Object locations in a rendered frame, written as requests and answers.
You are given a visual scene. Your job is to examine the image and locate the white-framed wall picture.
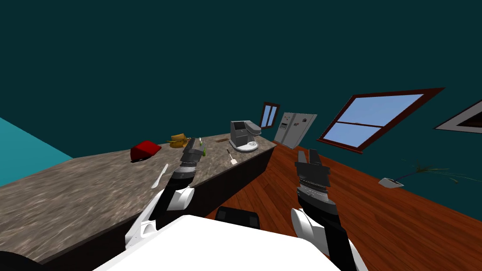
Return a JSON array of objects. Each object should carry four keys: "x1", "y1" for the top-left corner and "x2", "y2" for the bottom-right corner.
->
[{"x1": 434, "y1": 99, "x2": 482, "y2": 135}]

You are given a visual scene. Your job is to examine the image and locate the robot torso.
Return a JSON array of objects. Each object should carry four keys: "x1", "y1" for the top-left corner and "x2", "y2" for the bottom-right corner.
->
[{"x1": 92, "y1": 206, "x2": 340, "y2": 271}]

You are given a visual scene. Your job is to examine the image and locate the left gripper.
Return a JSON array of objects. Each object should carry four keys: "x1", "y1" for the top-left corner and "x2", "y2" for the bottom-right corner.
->
[{"x1": 180, "y1": 137, "x2": 206, "y2": 169}]

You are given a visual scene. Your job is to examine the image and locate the yellow-brown bread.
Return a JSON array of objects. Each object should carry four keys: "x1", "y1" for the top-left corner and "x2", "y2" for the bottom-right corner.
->
[{"x1": 167, "y1": 133, "x2": 190, "y2": 149}]

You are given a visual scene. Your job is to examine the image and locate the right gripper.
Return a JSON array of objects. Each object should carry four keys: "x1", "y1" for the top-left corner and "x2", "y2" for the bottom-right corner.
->
[{"x1": 295, "y1": 148, "x2": 332, "y2": 193}]

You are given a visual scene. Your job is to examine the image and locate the white knife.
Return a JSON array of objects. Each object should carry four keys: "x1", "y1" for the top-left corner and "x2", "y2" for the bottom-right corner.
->
[{"x1": 151, "y1": 163, "x2": 169, "y2": 189}]

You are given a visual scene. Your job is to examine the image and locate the large brown-framed window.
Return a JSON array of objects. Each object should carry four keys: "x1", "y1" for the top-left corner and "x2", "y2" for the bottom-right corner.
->
[{"x1": 316, "y1": 87, "x2": 446, "y2": 155}]

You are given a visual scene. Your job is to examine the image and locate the small brown-framed window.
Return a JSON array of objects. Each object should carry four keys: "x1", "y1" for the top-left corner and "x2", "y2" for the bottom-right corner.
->
[{"x1": 259, "y1": 101, "x2": 281, "y2": 130}]

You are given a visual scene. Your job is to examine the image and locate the grey coffee machine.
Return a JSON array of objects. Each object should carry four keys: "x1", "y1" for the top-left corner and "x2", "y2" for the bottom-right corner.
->
[{"x1": 229, "y1": 120, "x2": 262, "y2": 153}]

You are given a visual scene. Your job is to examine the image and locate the plant in white pot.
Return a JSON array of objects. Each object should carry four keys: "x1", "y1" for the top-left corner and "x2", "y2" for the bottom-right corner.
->
[{"x1": 378, "y1": 161, "x2": 472, "y2": 189}]

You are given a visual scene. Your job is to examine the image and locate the red wedge-shaped block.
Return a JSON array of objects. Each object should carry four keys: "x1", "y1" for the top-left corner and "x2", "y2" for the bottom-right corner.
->
[{"x1": 130, "y1": 141, "x2": 162, "y2": 163}]

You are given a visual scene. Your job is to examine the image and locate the grey fridge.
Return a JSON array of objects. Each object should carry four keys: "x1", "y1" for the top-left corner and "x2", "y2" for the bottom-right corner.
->
[{"x1": 273, "y1": 112, "x2": 318, "y2": 150}]

